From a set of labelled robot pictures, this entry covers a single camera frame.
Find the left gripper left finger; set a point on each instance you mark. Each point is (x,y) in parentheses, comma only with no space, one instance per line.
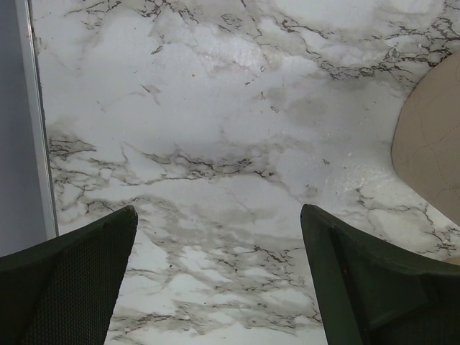
(63,291)

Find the brown paper roll back left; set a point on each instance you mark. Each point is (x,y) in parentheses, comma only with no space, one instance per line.
(425,146)

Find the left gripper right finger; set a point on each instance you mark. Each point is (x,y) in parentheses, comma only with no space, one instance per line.
(370,291)

